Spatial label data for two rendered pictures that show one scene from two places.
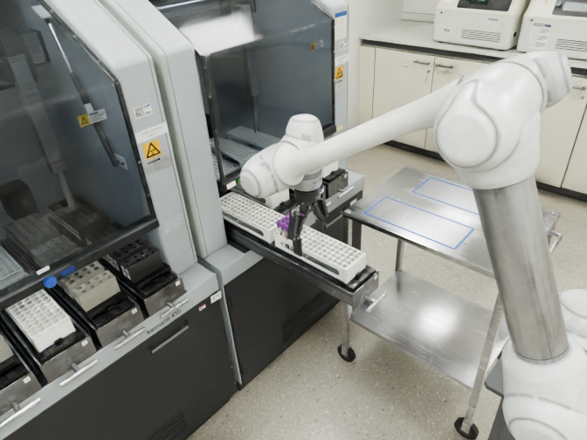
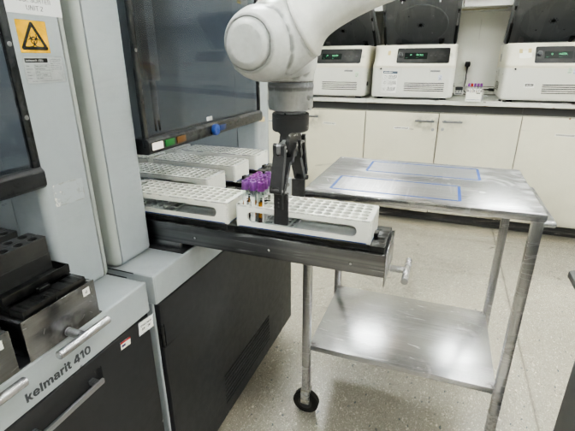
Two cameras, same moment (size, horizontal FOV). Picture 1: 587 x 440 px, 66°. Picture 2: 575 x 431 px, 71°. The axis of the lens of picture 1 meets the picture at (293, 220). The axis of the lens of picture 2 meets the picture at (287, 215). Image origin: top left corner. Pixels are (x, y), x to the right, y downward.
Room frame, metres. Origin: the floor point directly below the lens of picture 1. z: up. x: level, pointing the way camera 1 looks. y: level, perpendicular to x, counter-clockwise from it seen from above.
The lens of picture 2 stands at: (0.39, 0.30, 1.16)
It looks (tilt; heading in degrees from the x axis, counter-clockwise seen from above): 21 degrees down; 336
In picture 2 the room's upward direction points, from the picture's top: straight up
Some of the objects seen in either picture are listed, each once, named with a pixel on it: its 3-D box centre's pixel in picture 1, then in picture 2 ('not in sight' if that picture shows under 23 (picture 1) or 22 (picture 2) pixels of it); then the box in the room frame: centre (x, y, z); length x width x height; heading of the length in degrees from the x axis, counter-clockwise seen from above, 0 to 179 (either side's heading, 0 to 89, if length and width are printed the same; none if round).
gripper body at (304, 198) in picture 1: (307, 198); (290, 134); (1.15, -0.05, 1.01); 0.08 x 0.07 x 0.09; 136
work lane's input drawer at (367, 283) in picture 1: (287, 248); (251, 232); (1.22, 0.02, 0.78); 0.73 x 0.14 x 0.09; 46
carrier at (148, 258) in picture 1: (144, 265); (14, 265); (1.09, 0.47, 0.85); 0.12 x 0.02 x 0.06; 136
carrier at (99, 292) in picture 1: (98, 292); not in sight; (0.98, 0.57, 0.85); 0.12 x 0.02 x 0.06; 136
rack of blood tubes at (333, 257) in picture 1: (318, 250); (306, 218); (1.13, -0.07, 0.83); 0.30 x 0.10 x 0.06; 46
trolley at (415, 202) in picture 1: (436, 297); (407, 294); (1.32, -0.55, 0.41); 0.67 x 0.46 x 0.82; 46
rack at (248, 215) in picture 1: (250, 216); (183, 202); (1.35, 0.15, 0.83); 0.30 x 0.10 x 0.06; 46
